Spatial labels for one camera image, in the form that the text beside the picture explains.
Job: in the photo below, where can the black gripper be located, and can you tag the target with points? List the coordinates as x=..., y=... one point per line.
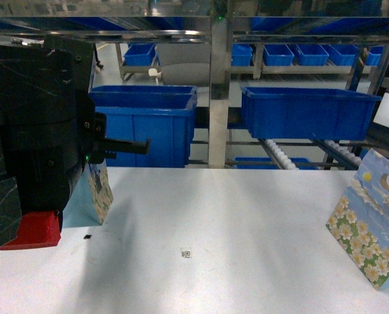
x=49, y=127

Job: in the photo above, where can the flower gift bag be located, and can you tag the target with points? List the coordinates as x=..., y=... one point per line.
x=360, y=220
x=91, y=200

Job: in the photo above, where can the blue bin centre left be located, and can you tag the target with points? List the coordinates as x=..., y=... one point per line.
x=163, y=114

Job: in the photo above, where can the blue bin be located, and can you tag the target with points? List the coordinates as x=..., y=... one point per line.
x=306, y=113
x=163, y=114

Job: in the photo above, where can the blue bin centre right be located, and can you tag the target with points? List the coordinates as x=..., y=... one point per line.
x=306, y=113

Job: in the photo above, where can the red plastic mount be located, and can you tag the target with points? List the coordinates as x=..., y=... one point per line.
x=36, y=230

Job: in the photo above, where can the steel rack upright post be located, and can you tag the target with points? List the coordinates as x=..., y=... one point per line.
x=220, y=75

